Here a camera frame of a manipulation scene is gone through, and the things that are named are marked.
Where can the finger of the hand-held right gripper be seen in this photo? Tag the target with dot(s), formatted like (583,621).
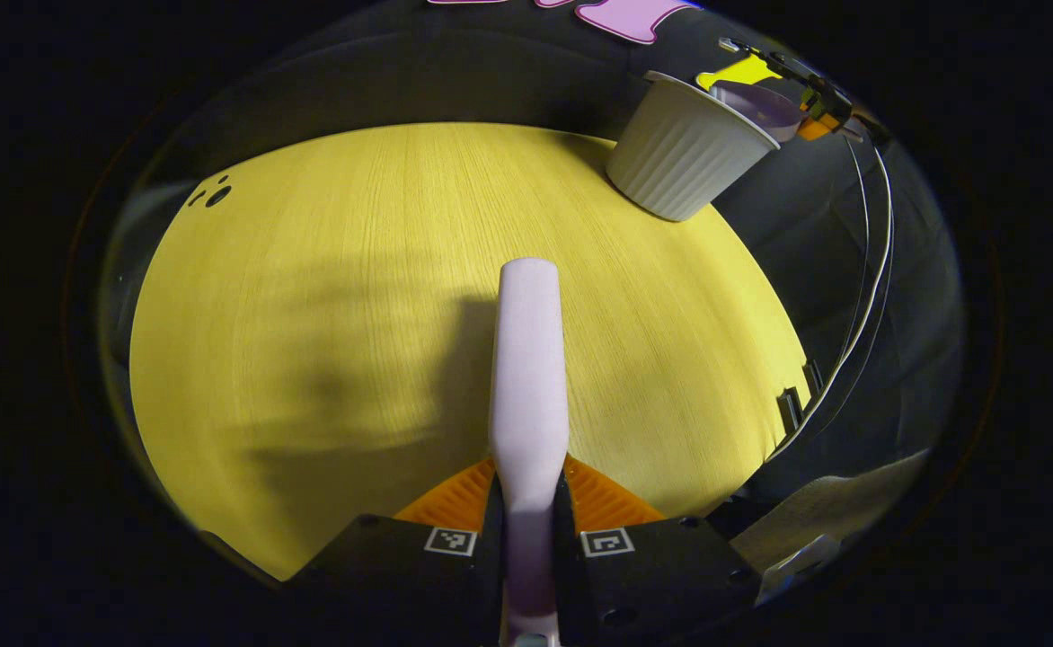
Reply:
(816,130)
(827,94)

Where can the black desk bracket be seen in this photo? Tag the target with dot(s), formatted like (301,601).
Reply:
(796,404)

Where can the white ribbed garbage bin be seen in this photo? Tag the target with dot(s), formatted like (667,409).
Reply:
(684,148)

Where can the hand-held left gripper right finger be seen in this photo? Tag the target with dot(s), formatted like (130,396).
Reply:
(652,575)

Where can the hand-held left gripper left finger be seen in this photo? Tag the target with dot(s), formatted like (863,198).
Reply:
(419,584)

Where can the pink dustpan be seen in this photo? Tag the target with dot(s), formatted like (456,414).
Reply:
(765,106)

